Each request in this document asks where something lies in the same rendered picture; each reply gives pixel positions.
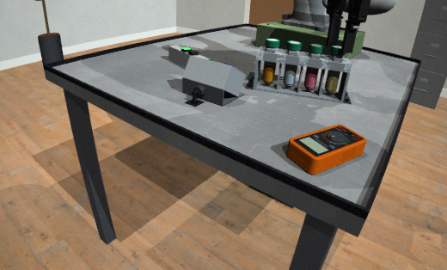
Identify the black table edge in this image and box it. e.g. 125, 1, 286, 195
43, 23, 421, 220

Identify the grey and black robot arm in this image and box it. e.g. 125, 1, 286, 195
282, 0, 397, 32

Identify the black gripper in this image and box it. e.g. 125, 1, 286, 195
326, 0, 370, 53

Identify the orange digital multimeter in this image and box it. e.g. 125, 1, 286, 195
286, 125, 367, 175

